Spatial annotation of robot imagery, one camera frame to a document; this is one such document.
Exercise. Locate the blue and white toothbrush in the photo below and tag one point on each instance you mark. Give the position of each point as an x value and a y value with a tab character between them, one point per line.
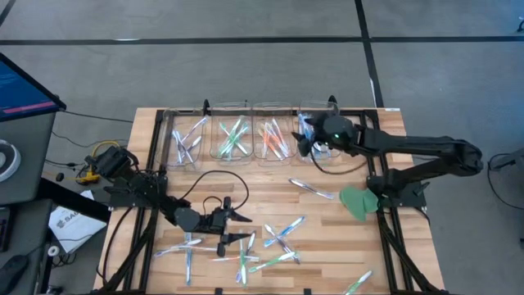
321	152
302	123
284	232
188	262
309	130

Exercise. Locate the orange and white toothbrush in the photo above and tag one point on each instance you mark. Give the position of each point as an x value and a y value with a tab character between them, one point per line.
265	139
279	137
270	145
233	258
200	248
273	137

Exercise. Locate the small white tape roll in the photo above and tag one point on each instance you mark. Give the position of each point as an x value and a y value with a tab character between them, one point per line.
53	250

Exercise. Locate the black keyboard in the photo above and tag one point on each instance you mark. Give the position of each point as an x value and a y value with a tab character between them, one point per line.
3	229

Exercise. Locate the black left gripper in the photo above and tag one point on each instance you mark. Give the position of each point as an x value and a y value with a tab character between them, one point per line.
213	223

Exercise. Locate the yellow tool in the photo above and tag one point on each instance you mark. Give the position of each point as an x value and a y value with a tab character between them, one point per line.
88	179

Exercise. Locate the purple and white toothbrush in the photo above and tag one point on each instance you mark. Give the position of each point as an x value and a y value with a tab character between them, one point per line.
178	247
238	276
192	131
311	188
282	245
189	149
178	145

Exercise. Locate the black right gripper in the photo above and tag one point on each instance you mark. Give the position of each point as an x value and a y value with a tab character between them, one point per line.
335	135

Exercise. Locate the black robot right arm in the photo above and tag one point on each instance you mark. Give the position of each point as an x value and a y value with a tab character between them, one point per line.
409	143

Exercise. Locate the black frame post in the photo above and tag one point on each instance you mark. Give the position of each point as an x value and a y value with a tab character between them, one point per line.
332	99
206	103

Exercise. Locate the white printed booklet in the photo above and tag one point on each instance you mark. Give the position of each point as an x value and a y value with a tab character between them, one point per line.
78	225

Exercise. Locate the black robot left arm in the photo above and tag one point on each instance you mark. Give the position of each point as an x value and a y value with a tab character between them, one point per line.
143	186

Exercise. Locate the black desk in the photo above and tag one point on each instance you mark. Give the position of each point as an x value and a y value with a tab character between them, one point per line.
28	229

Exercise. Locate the grey cabinet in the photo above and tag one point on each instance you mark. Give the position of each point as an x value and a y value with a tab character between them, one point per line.
32	164

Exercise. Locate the green flat sheet piece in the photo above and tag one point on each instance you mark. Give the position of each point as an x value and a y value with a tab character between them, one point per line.
358	202

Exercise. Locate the grey stand leg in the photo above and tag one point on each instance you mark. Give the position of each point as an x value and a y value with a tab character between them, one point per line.
511	157

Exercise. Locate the monitor with blue screen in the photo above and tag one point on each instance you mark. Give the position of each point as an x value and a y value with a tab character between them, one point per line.
20	90

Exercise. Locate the black computer mouse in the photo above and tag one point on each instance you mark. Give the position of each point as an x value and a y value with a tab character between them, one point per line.
12	272

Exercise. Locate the white label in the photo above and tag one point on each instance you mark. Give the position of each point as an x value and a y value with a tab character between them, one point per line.
392	109

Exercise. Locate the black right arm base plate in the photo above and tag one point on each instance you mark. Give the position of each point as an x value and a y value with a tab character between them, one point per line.
411	201

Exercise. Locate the clear plastic bin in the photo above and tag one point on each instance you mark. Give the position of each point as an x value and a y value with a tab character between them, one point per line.
315	104
184	123
217	135
290	123

